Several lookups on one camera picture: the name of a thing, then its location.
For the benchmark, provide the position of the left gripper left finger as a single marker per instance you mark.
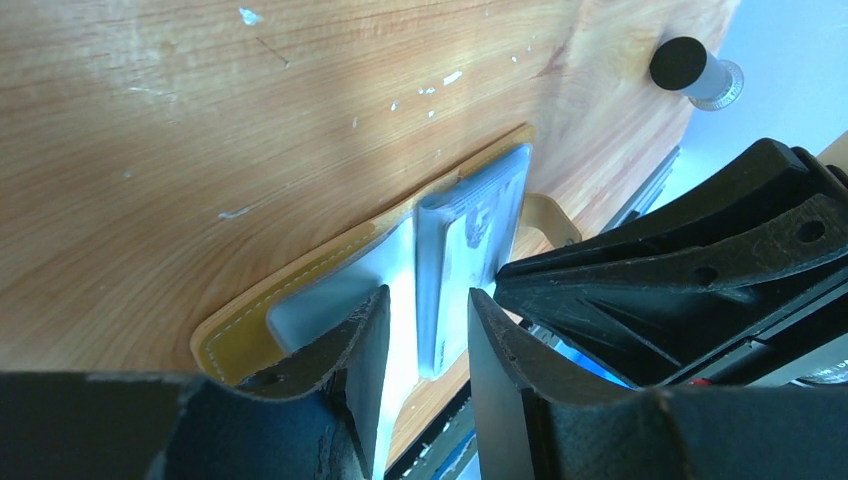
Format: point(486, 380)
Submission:
point(312, 415)

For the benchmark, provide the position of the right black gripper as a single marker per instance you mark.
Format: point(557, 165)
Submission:
point(667, 297)

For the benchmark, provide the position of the white credit card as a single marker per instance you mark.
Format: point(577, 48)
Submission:
point(464, 235)

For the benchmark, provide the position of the yellow leather card holder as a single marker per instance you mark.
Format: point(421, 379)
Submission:
point(303, 300)

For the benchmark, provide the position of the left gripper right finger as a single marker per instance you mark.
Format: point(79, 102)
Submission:
point(540, 416)

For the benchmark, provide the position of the black capped table leg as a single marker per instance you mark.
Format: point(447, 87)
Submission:
point(683, 65)

